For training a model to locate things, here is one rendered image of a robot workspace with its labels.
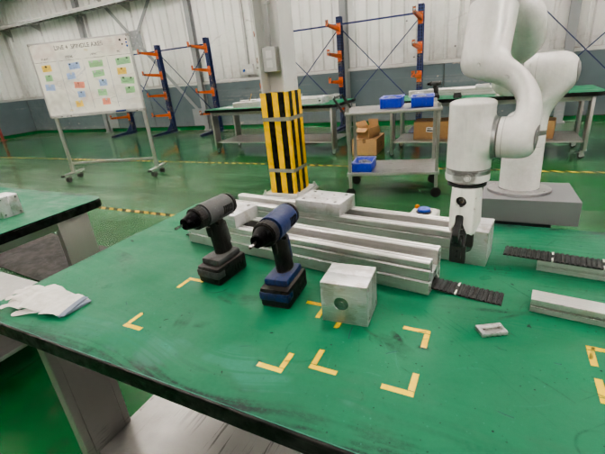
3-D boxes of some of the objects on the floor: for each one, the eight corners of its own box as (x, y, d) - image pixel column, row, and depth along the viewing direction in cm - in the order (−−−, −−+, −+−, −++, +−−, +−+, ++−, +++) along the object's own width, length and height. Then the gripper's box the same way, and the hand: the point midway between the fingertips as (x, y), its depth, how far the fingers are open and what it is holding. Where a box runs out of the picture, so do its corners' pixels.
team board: (62, 184, 585) (14, 43, 511) (83, 175, 630) (41, 45, 557) (154, 178, 565) (119, 31, 491) (168, 169, 611) (138, 34, 537)
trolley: (437, 181, 427) (441, 86, 389) (440, 197, 379) (446, 89, 340) (345, 183, 454) (340, 94, 416) (338, 197, 405) (331, 98, 367)
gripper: (457, 166, 87) (452, 236, 93) (437, 186, 74) (433, 267, 80) (493, 167, 83) (486, 241, 89) (479, 190, 70) (471, 275, 76)
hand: (461, 249), depth 84 cm, fingers open, 8 cm apart
